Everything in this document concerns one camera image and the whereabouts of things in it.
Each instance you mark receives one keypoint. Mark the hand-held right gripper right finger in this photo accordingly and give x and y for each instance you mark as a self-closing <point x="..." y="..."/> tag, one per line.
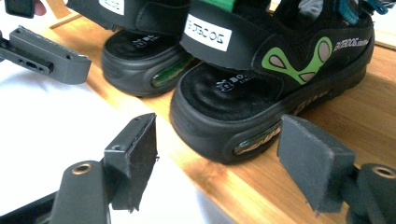
<point x="314" y="165"/>

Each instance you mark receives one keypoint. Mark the black green sandal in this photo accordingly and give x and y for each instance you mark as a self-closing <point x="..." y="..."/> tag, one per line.
<point x="218" y="102"/>
<point x="134" y="65"/>

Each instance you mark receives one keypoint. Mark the white table mat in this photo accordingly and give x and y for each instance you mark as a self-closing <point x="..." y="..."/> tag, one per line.
<point x="62" y="118"/>

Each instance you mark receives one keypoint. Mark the wooden three-tier shoe rack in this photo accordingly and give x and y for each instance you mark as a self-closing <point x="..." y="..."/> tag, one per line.
<point x="358" y="109"/>

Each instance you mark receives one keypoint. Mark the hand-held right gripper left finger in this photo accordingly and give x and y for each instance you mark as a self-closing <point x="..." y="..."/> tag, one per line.
<point x="137" y="155"/>

